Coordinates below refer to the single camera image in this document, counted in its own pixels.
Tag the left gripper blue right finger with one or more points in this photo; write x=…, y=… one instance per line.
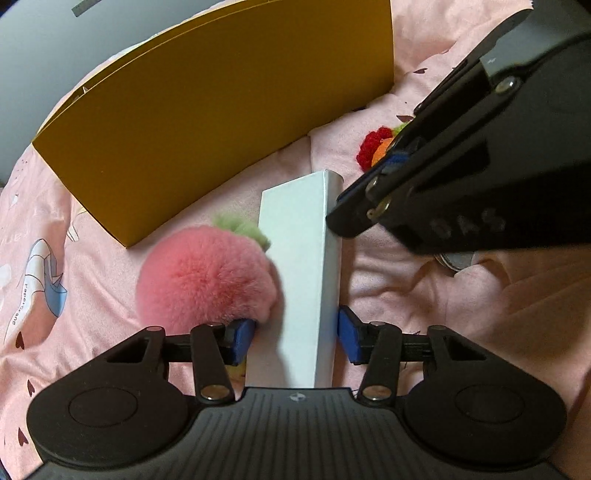
x=359, y=339

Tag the red orange crochet toy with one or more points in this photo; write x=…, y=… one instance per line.
x=375, y=145

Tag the orange white storage box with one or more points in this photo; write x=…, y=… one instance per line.
x=184, y=112

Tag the pink fluffy strawberry plush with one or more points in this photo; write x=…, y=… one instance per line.
x=207, y=274

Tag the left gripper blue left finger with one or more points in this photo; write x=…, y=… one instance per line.
x=233, y=342

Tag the white rectangular box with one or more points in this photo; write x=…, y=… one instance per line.
x=296, y=348

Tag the round metal tin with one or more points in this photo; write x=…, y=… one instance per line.
x=456, y=262

